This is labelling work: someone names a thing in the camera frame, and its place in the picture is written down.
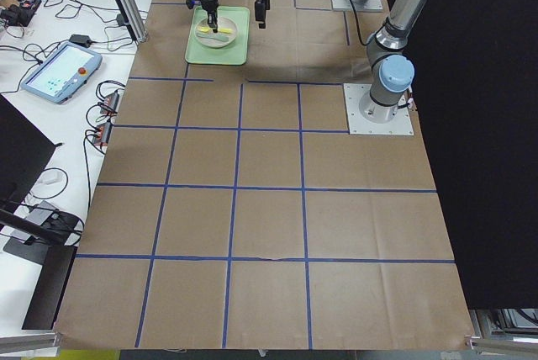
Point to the near teach pendant tablet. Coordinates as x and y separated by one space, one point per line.
63 73

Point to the white round plate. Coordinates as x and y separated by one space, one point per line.
222 23

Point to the mint green plastic tray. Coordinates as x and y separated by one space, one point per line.
234 54

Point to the black power adapter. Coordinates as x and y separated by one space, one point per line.
81 40

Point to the teal plastic spoon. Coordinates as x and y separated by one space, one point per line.
215 41

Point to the yellow plastic fork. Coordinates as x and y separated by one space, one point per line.
210 30

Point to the black monitor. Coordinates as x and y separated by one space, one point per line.
25 152

